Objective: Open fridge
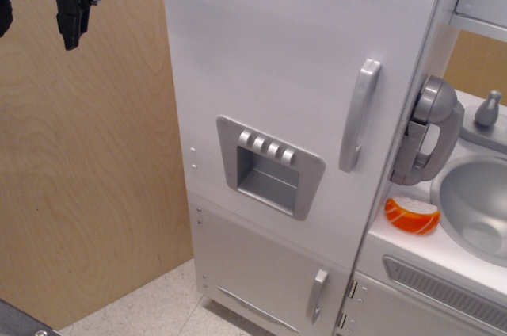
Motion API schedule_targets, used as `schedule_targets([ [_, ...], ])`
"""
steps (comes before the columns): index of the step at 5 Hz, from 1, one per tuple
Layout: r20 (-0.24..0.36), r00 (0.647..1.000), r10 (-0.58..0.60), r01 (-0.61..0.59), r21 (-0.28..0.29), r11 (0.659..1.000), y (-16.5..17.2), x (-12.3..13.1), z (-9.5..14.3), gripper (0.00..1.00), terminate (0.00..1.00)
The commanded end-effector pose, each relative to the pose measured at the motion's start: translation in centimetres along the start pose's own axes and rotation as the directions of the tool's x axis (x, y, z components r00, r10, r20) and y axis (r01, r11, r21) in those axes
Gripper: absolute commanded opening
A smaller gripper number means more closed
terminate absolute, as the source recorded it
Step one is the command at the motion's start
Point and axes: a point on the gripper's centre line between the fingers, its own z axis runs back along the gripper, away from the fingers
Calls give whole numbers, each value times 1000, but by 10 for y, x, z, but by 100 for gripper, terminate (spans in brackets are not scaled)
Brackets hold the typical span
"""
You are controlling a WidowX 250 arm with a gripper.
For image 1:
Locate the grey fridge door handle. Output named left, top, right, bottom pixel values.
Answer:
left=339, top=59, right=382, bottom=173

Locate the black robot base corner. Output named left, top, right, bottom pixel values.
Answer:
left=1, top=300, right=61, bottom=336

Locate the grey ice dispenser panel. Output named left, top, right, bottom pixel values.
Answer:
left=216, top=116, right=326, bottom=221

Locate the white lower freezer door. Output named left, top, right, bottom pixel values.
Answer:
left=189, top=193, right=349, bottom=335

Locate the grey toy phone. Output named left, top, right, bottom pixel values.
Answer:
left=391, top=76, right=464, bottom=186

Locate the orange salmon sushi toy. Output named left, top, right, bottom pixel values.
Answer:
left=384, top=195, right=440, bottom=235

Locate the white oven door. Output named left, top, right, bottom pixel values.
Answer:
left=336, top=273, right=504, bottom=335

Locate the white toy kitchen body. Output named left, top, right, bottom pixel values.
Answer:
left=353, top=0, right=506, bottom=319

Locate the grey toy faucet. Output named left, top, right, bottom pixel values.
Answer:
left=459, top=90, right=507, bottom=155

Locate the silver sink bowl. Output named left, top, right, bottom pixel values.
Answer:
left=430, top=155, right=506, bottom=267

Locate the grey oven vent panel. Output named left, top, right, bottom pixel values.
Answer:
left=382, top=255, right=506, bottom=334

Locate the grey lower door handle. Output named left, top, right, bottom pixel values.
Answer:
left=307, top=269, right=329, bottom=324

